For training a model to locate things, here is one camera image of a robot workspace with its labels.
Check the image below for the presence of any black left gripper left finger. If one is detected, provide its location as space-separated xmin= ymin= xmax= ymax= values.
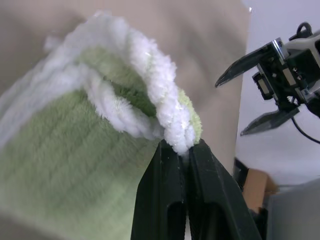
xmin=130 ymin=139 xmax=187 ymax=240

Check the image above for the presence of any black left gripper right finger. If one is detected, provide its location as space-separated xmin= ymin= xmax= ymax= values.
xmin=186 ymin=139 xmax=264 ymax=240

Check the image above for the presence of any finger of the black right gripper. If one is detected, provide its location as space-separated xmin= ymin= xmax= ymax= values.
xmin=214 ymin=46 xmax=272 ymax=88
xmin=239 ymin=106 xmax=301 ymax=137

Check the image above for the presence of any light green towel white trim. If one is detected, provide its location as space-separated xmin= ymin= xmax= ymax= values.
xmin=0 ymin=9 xmax=204 ymax=240

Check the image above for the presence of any brown cardboard box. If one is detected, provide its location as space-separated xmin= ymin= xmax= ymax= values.
xmin=242 ymin=168 xmax=280 ymax=211

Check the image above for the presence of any grey metal box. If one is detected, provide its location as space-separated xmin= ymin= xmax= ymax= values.
xmin=264 ymin=179 xmax=320 ymax=240

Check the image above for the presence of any black table frame beam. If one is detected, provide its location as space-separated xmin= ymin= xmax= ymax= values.
xmin=232 ymin=157 xmax=251 ymax=194

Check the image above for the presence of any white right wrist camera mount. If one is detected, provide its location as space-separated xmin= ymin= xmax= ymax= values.
xmin=283 ymin=32 xmax=320 ymax=64

